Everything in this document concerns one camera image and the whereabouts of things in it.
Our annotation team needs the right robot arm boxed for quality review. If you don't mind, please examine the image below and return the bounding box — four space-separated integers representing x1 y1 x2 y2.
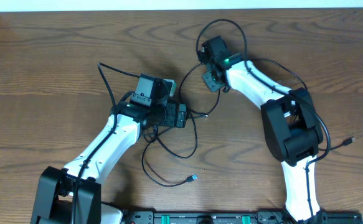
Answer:
197 36 323 223

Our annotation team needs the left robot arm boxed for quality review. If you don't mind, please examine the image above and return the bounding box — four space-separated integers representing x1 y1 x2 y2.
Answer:
31 74 186 223

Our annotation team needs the right camera cable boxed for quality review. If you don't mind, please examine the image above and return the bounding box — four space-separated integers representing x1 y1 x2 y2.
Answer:
195 19 331 223

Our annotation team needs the camera cable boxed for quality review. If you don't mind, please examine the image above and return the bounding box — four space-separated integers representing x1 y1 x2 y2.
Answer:
195 19 331 223
70 62 141 224

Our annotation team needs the left camera cable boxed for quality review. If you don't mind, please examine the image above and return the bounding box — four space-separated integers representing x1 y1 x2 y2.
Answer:
70 62 141 224

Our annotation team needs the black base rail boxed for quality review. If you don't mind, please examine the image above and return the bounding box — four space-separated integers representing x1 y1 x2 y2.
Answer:
100 202 363 224

